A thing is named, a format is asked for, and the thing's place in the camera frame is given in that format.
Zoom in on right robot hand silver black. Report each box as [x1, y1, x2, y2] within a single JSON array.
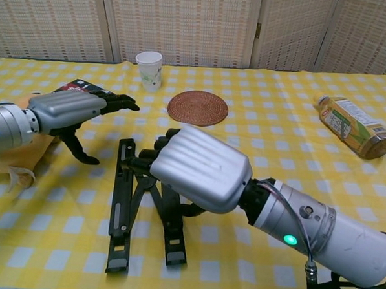
[[121, 121, 256, 221]]

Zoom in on beige woven screen panel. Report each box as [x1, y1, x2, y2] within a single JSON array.
[[315, 0, 386, 76], [0, 0, 123, 67], [96, 0, 263, 72], [250, 0, 339, 74]]

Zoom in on yellow white checkered tablecloth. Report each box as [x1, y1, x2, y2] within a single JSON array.
[[0, 54, 386, 289]]

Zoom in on tea bottle yellow label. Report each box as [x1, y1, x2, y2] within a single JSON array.
[[310, 93, 386, 161]]

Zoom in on round brown woven coaster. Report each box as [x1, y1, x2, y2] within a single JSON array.
[[166, 88, 231, 128]]

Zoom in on black folding laptop stand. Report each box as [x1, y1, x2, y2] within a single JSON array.
[[104, 137, 210, 278]]

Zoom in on white paper cup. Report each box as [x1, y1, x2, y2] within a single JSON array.
[[133, 50, 164, 93]]

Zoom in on dark printed snack packet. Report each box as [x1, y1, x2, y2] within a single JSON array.
[[51, 77, 118, 98]]

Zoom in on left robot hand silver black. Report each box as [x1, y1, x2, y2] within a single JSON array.
[[24, 87, 141, 167]]

